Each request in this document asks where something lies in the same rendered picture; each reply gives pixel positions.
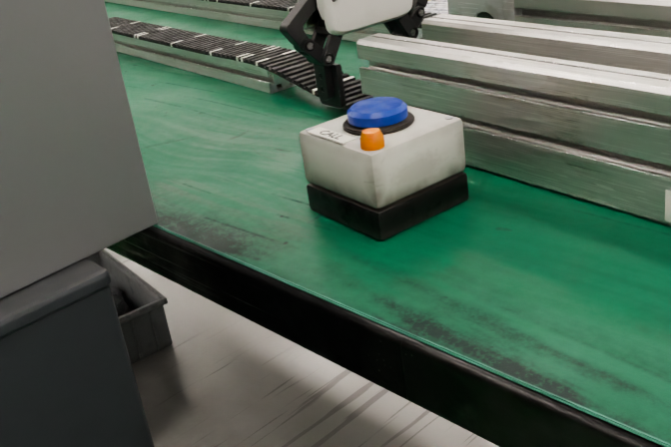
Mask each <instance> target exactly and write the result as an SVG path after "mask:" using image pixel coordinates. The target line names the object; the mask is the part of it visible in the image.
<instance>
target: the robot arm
mask: <svg viewBox="0 0 671 447"><path fill-rule="evenodd" d="M427 2H428V0H298V3H297V4H296V5H295V7H294V8H293V9H292V11H291V12H290V13H289V15H288V16H287V17H286V18H285V20H284V21H283V22H282V24H281V25H280V31H281V33H282V34H283V35H284V36H285V37H286V38H287V39H288V40H289V42H290V43H291V44H293V45H294V48H295V49H296V50H297V51H298V52H299V53H301V54H302V55H303V56H305V57H306V58H307V60H308V62H310V63H314V68H315V75H316V82H317V89H318V94H319V97H320V99H321V102H322V104H324V105H328V106H331V107H335V108H339V109H340V108H343V107H345V105H346V100H345V92H344V86H343V77H342V69H341V65H340V64H337V63H335V59H336V54H337V51H338V48H339V45H340V42H341V38H342V35H344V34H348V33H352V32H355V31H359V30H362V29H365V28H369V27H372V26H375V25H379V24H382V23H383V24H384V26H385V27H386V28H387V30H388V31H389V33H390V34H391V35H393V36H400V37H407V38H414V39H415V38H416V37H417V36H418V29H417V28H418V26H419V24H420V22H421V20H422V18H423V16H424V13H425V11H424V7H426V4H427ZM304 29H305V30H307V31H312V32H314V33H313V36H312V38H311V39H310V38H309V37H308V36H307V34H306V33H305V31H304ZM327 37H328V38H327ZM326 39H327V41H326ZM325 42H326V44H325ZM324 45H325V47H324Z"/></svg>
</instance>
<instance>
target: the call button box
mask: <svg viewBox="0 0 671 447"><path fill-rule="evenodd" d="M407 112H408V116H407V117H406V119H404V120H403V121H401V122H399V123H396V124H393V125H389V126H385V127H378V128H379V129H380V130H381V132H382V133H383V136H384V147H383V148H382V149H380V150H376V151H364V150H362V149H361V148H360V140H359V138H360V135H361V132H362V131H363V130H364V129H367V128H360V127H355V126H352V125H351V124H349V123H348V120H347V115H344V116H341V117H338V118H336V119H333V120H330V121H328V122H325V123H322V124H319V125H317V126H314V127H311V128H307V129H305V130H303V131H301V132H300V142H301V148H302V155H303V161H304V167H305V173H306V178H307V180H308V182H310V183H309V184H308V185H307V190H308V196H309V202H310V208H311V209H312V211H314V212H317V213H319V214H321V215H323V216H326V217H328V218H330V219H332V220H335V221H337V222H339V223H341V224H345V225H347V226H350V227H352V228H354V229H356V230H359V231H361V232H363V233H365V234H368V235H370V236H372V237H374V238H377V239H379V240H384V239H387V238H389V237H391V236H393V235H395V234H397V233H399V232H401V231H403V230H405V229H407V228H409V227H412V226H414V225H416V224H419V223H421V222H423V221H425V220H427V219H429V218H431V217H433V216H435V215H437V214H440V213H442V212H444V211H446V210H448V209H450V208H452V207H454V206H456V205H458V204H460V203H462V202H464V201H466V200H467V199H468V183H467V174H466V173H465V172H463V170H464V169H465V152H464V138H463V125H462V121H461V119H459V118H456V117H454V116H449V115H444V114H440V113H436V112H432V111H428V110H423V109H419V108H415V107H411V106H407Z"/></svg>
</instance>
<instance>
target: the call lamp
mask: <svg viewBox="0 0 671 447"><path fill-rule="evenodd" d="M359 140H360V148H361V149H362V150H364V151H376V150H380V149H382V148H383V147H384V136H383V133H382V132H381V130H380V129H379V128H367V129H364V130H363V131H362V132H361V135H360V138H359Z"/></svg>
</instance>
